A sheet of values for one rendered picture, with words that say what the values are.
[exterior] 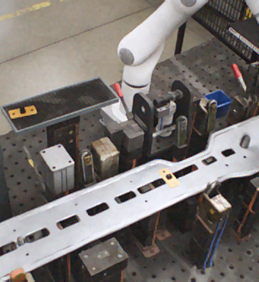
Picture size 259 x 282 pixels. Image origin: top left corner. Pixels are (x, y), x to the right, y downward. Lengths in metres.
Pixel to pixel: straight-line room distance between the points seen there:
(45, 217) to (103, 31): 2.85
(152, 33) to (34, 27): 2.50
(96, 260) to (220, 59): 1.66
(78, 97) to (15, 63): 2.20
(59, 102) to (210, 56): 1.33
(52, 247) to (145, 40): 0.83
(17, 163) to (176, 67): 1.04
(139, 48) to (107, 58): 2.04
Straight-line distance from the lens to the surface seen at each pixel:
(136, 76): 1.94
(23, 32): 4.13
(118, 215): 1.47
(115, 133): 1.58
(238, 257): 1.82
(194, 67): 2.61
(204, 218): 1.57
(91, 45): 3.96
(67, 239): 1.42
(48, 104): 1.58
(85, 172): 1.53
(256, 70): 1.81
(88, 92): 1.63
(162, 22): 1.73
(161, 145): 1.74
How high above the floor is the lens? 2.18
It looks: 48 degrees down
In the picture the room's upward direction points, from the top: 7 degrees clockwise
